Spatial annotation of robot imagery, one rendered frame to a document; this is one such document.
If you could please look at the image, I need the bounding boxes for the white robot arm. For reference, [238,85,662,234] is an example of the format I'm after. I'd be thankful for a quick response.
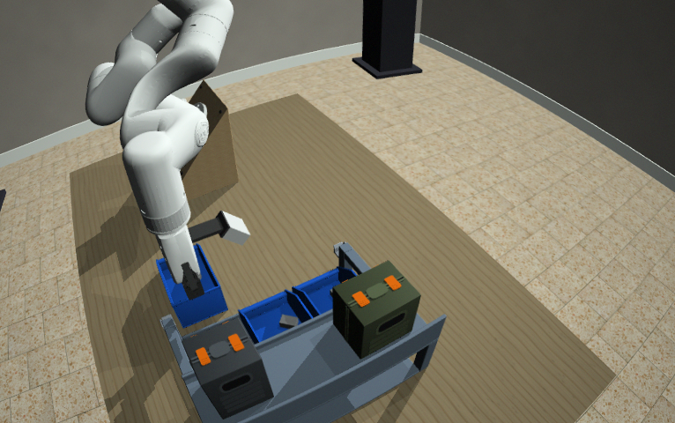
[85,0,250,245]

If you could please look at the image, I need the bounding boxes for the black case with orange latches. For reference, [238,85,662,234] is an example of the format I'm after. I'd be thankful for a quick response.
[182,317,274,419]

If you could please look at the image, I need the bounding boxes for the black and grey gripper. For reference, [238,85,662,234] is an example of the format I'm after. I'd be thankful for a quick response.
[146,210,204,300]

